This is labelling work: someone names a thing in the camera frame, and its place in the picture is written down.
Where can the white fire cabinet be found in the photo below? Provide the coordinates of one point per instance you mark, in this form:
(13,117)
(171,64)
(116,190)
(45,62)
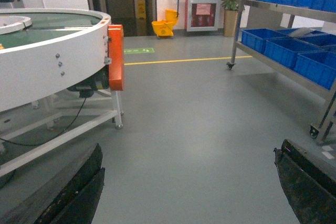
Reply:
(202,15)

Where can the black electric motor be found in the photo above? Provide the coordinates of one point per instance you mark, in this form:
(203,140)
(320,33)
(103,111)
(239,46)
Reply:
(87,87)

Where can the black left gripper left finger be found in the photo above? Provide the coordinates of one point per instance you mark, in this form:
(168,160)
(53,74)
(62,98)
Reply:
(71,196)

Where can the yellow mop bucket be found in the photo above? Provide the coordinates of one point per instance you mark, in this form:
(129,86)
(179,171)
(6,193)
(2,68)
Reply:
(164,28)

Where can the potted green plant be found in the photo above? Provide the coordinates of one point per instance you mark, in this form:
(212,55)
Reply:
(230,17)

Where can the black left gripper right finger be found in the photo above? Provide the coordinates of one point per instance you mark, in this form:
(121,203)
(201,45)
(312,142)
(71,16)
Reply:
(308,183)

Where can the yellow wet floor sign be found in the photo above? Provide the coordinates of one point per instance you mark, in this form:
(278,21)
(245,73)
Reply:
(141,9)

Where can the orange machine guard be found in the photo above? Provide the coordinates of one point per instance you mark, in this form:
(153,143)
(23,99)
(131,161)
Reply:
(116,54)

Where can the steel rolling shelf cart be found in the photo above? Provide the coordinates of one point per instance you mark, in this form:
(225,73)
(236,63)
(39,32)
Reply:
(324,124)

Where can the white round conveyor machine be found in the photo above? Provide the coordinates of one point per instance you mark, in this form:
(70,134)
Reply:
(43,52)

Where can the blue bin on cart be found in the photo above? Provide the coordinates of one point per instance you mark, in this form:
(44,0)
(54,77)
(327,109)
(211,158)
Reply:
(315,68)
(256,38)
(285,50)

